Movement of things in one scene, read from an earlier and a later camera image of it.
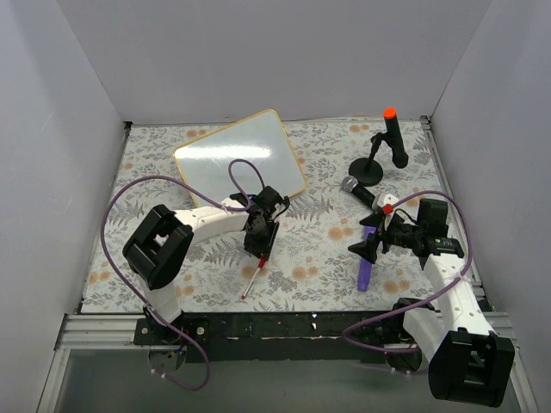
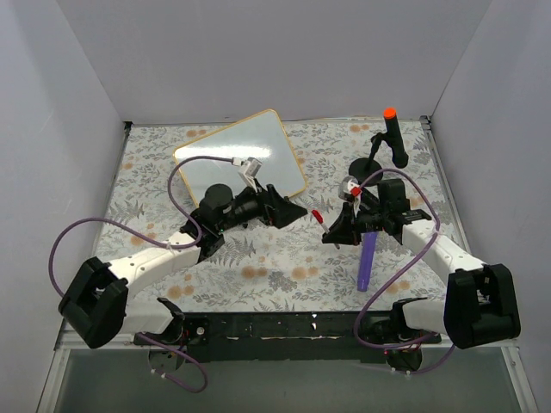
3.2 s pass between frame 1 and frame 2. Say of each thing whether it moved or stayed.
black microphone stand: stayed
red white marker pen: moved
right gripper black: moved
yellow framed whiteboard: stayed
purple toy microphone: stayed
